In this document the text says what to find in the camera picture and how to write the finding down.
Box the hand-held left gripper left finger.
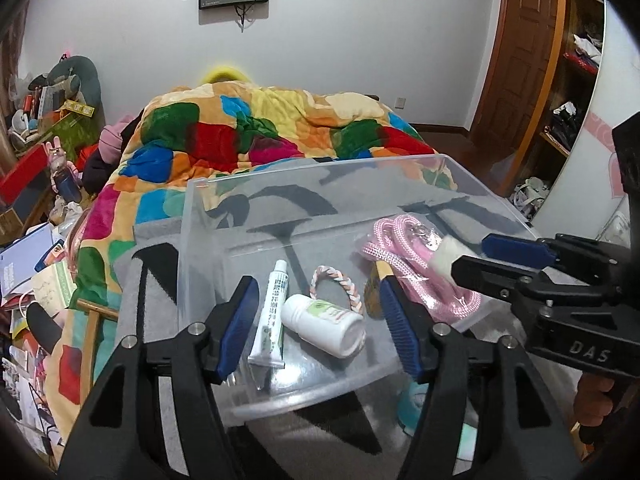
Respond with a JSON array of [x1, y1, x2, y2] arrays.
[[59, 275, 261, 480]]

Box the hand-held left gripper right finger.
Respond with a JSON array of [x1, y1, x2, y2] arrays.
[[379, 275, 576, 480]]

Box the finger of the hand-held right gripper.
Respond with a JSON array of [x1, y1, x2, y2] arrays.
[[481, 233, 557, 272], [450, 255, 542, 307]]

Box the pink rope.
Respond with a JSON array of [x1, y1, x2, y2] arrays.
[[355, 214, 482, 332]]

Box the clear plastic storage box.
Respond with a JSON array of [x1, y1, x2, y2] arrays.
[[177, 154, 538, 428]]

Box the person's right hand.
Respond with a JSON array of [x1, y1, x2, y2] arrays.
[[572, 375, 619, 461]]

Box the white ointment tube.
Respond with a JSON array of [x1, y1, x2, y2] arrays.
[[248, 260, 290, 367]]

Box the small brown object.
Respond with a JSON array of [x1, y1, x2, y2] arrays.
[[364, 265, 389, 319]]

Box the white shoes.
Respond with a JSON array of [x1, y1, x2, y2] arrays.
[[509, 176, 552, 212]]

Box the teal tape roll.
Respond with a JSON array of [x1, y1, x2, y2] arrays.
[[397, 380, 434, 434]]

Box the white plastic bottle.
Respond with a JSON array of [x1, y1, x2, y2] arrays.
[[281, 294, 366, 359]]

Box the white board with pink bow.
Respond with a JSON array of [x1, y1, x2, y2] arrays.
[[530, 7, 640, 243]]

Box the wooden shelf unit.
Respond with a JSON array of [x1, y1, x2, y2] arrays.
[[510, 0, 608, 198]]

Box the colourful patchwork blanket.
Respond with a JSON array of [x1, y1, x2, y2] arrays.
[[57, 81, 458, 411]]

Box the pile of books and papers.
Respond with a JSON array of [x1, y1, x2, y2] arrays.
[[0, 224, 81, 461]]

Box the dark clothing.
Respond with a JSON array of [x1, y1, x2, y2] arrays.
[[81, 150, 123, 196]]

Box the brown wooden door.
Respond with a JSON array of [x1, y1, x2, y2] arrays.
[[469, 0, 572, 137]]

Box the pink knitted hat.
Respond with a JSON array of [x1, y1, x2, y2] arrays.
[[97, 115, 137, 163]]

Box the pink bunny toy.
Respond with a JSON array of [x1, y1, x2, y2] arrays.
[[44, 135, 84, 197]]

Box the green box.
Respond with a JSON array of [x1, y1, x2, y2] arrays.
[[50, 100, 101, 161]]

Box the yellow pillow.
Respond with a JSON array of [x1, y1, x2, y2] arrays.
[[197, 63, 254, 86]]

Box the red box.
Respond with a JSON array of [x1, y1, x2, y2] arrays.
[[0, 141, 52, 207]]

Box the grey neck pillow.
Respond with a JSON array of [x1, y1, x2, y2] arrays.
[[46, 55, 104, 112]]

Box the pink white braided bracelet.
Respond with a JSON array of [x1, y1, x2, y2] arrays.
[[309, 266, 362, 317]]

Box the wooden frame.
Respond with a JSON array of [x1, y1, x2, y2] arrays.
[[75, 297, 121, 392]]

